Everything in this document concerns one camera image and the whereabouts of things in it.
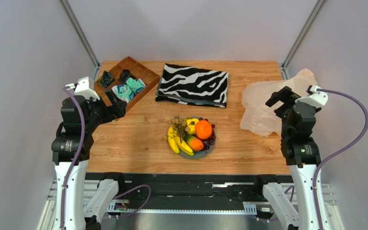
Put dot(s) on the yellow banana bunch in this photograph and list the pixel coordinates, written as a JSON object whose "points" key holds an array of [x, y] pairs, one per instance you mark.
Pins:
{"points": [[176, 144]]}

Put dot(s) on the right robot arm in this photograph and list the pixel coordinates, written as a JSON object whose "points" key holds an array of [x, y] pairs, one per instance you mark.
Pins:
{"points": [[303, 159]]}

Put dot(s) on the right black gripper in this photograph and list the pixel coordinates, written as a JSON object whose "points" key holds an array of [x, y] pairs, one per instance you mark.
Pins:
{"points": [[285, 102]]}

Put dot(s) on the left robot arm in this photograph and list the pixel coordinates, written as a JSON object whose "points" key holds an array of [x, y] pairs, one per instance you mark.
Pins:
{"points": [[71, 154]]}

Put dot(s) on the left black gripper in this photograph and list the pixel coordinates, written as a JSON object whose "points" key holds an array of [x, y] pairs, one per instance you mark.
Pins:
{"points": [[118, 109]]}

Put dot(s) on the zebra striped towel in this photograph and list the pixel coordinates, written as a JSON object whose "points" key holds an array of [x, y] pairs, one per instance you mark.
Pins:
{"points": [[193, 86]]}

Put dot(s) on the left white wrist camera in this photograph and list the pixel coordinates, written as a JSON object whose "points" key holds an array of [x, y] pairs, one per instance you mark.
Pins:
{"points": [[84, 87]]}

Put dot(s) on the black rolled sock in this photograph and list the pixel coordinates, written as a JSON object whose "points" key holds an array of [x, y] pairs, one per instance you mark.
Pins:
{"points": [[125, 75]]}

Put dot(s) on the dried longan bunch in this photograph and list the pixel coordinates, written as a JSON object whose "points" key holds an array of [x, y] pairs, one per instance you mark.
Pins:
{"points": [[179, 127]]}

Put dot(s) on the yellow bell pepper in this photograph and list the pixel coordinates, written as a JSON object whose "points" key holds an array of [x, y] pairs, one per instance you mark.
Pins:
{"points": [[191, 125]]}

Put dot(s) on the wooden compartment tray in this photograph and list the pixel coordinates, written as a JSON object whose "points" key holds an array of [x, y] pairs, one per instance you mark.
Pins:
{"points": [[149, 77]]}

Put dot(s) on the green orange mango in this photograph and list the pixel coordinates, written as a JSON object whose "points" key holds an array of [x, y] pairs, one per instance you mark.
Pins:
{"points": [[194, 142]]}

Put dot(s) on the dark rolled sock left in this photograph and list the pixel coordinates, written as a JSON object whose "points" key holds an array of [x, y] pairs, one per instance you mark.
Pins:
{"points": [[106, 79]]}

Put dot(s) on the teal rolled socks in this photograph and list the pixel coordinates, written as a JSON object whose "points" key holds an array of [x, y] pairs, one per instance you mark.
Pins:
{"points": [[126, 92]]}

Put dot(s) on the red grape bunch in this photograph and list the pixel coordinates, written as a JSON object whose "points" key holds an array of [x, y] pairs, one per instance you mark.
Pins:
{"points": [[210, 140]]}

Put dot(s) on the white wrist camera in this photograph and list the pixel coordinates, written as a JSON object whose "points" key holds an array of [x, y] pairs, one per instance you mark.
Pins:
{"points": [[84, 87], [315, 98]]}

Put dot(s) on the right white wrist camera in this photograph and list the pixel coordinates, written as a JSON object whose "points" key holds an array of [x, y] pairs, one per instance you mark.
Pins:
{"points": [[315, 98]]}

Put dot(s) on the orange fruit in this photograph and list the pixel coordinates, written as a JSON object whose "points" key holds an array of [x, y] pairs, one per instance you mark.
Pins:
{"points": [[203, 129]]}

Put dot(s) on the grey round plate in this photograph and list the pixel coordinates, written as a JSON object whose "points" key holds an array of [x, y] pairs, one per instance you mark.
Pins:
{"points": [[203, 152]]}

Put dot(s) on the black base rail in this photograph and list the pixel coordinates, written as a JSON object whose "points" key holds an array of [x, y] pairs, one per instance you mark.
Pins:
{"points": [[193, 194]]}

